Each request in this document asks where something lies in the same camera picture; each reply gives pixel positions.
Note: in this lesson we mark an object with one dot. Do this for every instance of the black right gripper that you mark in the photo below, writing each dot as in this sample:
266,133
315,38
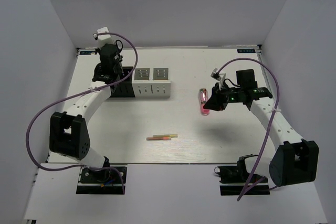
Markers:
216,102

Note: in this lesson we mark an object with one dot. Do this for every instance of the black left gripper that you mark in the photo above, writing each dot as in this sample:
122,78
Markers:
98,50

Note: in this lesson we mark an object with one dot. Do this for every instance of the pink transparent tube case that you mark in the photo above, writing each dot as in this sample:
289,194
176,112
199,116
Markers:
203,97

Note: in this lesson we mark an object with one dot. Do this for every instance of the yellow slim highlighter pen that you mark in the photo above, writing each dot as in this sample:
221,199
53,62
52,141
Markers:
166,136

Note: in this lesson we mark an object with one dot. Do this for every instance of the black handled scissors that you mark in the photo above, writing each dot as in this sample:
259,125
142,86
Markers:
119,45

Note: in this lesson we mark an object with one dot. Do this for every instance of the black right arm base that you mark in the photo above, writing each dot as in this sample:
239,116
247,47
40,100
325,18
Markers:
233,177

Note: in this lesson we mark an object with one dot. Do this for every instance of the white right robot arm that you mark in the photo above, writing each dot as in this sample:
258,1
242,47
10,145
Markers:
295,159

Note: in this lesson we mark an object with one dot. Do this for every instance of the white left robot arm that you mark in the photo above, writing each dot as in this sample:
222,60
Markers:
69,134

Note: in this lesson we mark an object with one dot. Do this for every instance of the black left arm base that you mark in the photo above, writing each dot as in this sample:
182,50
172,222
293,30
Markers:
105,182

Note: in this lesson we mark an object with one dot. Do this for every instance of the black two-slot organizer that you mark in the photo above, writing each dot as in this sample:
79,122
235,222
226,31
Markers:
124,89

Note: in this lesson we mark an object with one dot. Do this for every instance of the blue left corner label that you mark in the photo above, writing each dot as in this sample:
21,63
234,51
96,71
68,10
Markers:
87,52

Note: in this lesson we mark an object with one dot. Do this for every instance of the blue corner label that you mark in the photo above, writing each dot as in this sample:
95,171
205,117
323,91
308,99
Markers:
87,52
246,51

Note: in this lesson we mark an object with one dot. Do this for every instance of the white two-slot organizer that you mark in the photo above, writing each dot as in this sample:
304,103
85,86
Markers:
151,83

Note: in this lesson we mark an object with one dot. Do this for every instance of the blue right corner label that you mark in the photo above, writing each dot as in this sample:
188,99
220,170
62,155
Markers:
246,51

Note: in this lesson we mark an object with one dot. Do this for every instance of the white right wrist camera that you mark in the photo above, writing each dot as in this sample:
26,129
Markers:
220,77

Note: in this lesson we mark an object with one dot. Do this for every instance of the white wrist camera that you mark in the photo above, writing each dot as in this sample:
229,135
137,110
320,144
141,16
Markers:
103,37
220,77

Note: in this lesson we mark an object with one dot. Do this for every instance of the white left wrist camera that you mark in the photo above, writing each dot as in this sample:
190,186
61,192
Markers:
103,37

